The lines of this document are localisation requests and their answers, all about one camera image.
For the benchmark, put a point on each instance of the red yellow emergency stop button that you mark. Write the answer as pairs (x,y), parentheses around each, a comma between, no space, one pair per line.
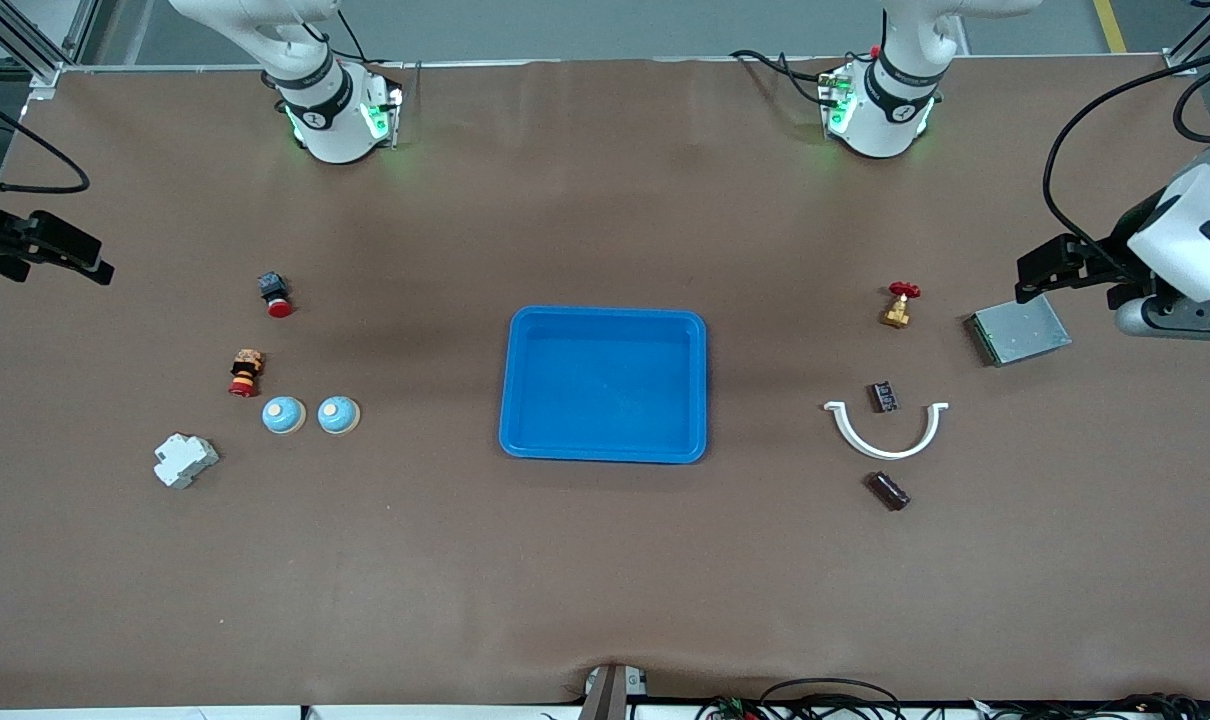
(245,378)

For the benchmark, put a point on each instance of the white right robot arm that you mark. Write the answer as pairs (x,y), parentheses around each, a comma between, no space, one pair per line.
(330,130)

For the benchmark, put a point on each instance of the grey camera stand post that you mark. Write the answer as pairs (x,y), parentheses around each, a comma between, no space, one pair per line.
(605,700)

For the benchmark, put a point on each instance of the blue plastic tray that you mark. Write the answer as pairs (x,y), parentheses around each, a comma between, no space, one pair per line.
(605,390)

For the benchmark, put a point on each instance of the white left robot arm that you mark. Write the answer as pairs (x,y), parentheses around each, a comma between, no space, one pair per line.
(890,130)

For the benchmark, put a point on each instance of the grey metal box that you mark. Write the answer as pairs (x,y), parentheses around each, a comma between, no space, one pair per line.
(1020,330)

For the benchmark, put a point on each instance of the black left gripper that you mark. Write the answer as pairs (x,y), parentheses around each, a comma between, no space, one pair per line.
(1111,257)

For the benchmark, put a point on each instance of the white circuit breaker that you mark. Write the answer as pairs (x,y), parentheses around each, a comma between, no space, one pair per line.
(183,462)

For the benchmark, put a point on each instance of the aluminium frame profile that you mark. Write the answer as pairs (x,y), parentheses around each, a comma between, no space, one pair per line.
(1180,62)
(45,75)

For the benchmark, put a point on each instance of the blue call bell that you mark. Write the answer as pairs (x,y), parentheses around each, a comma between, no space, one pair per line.
(283,415)
(338,415)

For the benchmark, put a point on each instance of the brown table mat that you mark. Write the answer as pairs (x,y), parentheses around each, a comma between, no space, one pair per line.
(605,580)

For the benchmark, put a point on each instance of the red push button black base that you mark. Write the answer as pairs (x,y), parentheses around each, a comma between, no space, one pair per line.
(279,307)

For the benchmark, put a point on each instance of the brown cylindrical capacitor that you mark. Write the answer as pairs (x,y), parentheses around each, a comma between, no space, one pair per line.
(889,491)
(885,397)

